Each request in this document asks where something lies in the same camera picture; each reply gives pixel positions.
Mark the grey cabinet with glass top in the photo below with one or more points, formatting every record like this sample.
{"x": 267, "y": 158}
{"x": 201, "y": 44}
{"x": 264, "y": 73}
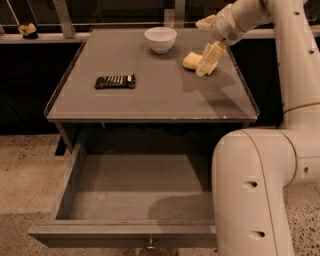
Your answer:
{"x": 165, "y": 91}

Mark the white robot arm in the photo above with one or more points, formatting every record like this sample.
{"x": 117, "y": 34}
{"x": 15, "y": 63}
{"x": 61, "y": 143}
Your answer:
{"x": 251, "y": 167}

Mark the open grey top drawer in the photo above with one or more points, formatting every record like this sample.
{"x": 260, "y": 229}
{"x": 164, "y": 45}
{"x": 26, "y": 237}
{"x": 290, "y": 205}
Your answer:
{"x": 119, "y": 199}

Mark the metal window railing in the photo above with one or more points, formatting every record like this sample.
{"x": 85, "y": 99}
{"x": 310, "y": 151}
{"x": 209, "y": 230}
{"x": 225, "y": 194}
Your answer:
{"x": 72, "y": 19}

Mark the white ceramic bowl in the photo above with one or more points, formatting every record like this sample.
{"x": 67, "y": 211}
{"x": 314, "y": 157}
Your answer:
{"x": 160, "y": 39}

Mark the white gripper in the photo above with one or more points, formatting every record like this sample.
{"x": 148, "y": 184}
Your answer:
{"x": 224, "y": 26}

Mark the yellow sponge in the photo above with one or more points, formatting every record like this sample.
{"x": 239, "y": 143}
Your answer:
{"x": 191, "y": 61}

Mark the metal drawer knob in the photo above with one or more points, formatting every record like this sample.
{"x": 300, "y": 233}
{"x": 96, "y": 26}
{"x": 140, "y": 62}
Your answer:
{"x": 150, "y": 244}

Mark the small yellow object on ledge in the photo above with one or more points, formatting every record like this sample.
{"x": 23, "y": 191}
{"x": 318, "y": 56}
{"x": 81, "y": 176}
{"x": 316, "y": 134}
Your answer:
{"x": 28, "y": 31}

